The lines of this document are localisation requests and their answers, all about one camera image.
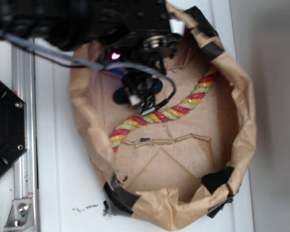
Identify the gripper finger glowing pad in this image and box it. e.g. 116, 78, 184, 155
122, 72, 157, 108

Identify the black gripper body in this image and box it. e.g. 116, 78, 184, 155
0, 0, 185, 73

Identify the brown paper bag tray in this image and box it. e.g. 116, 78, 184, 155
70, 4, 257, 231

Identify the red yellow green rope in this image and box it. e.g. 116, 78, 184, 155
109, 65, 218, 153

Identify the aluminium extrusion rail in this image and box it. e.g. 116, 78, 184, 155
4, 45, 40, 232

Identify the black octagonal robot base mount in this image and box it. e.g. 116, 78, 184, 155
0, 80, 27, 179

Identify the grey cable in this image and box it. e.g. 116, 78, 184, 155
0, 26, 176, 116

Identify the metal corner bracket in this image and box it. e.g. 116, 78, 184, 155
3, 198, 36, 232

